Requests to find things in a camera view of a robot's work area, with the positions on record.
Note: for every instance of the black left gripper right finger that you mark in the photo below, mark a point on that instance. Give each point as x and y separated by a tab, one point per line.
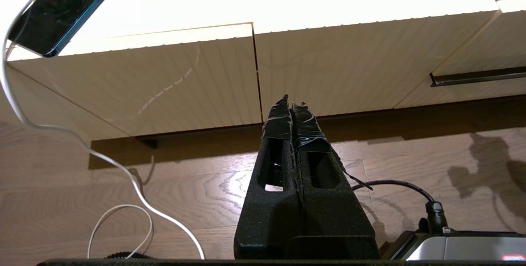
333	220

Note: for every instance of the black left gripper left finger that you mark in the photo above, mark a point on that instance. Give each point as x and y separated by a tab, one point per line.
271	220

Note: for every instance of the grey metal device housing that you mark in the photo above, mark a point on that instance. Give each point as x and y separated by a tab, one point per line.
472	247

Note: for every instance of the black smartphone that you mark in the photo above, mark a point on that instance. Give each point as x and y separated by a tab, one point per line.
61	7

